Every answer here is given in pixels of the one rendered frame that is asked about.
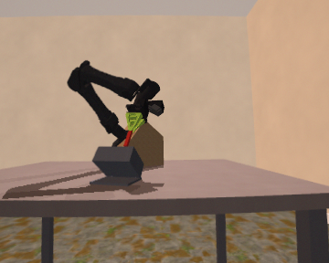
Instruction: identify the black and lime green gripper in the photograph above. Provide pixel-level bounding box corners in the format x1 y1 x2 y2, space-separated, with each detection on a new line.
125 99 147 133

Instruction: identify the red peg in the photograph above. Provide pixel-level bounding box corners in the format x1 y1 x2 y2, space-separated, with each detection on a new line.
123 131 133 146

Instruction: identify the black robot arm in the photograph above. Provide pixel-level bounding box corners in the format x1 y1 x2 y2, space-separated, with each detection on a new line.
67 60 165 146

